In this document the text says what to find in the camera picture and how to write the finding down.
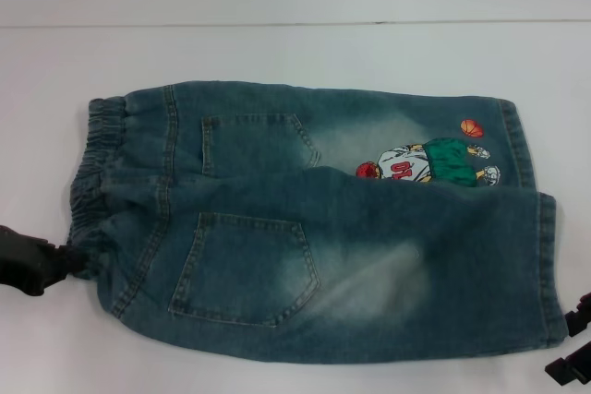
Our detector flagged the blue denim shorts with cartoon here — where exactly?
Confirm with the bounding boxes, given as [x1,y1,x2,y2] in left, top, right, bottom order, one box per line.
[66,81,568,353]

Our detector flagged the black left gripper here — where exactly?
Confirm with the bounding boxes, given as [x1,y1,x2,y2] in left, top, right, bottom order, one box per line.
[0,224,92,299]

